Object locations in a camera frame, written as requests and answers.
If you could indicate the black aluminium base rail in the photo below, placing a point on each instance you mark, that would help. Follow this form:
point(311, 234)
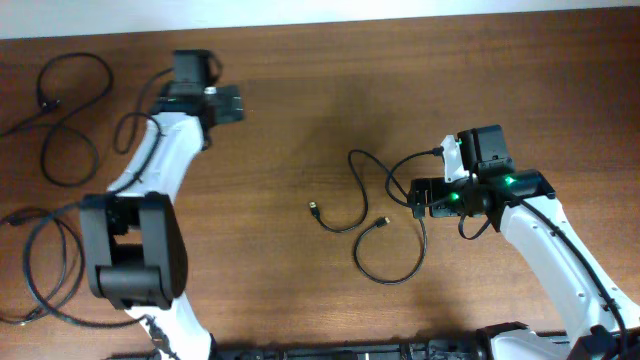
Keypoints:
point(350, 350)

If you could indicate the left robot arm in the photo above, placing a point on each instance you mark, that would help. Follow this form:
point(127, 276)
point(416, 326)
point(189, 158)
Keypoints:
point(135, 254)

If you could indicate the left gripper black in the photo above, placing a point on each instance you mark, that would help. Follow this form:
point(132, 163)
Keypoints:
point(223, 101)

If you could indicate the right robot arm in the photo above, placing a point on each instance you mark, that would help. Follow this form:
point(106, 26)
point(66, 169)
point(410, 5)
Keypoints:
point(480, 179)

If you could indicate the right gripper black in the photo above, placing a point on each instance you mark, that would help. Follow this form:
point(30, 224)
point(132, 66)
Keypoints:
point(436, 203)

